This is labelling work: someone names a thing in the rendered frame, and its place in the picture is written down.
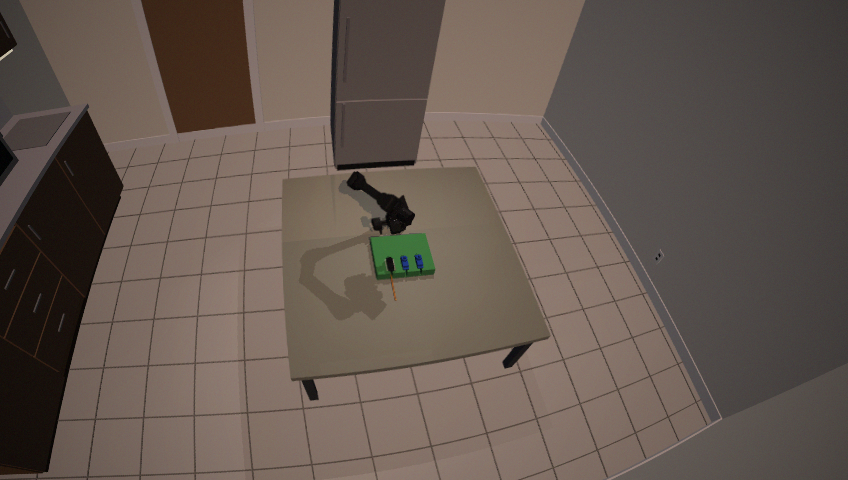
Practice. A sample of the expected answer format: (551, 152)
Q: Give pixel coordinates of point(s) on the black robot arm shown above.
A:
(389, 203)

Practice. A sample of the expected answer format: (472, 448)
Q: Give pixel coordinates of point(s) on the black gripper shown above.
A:
(377, 224)

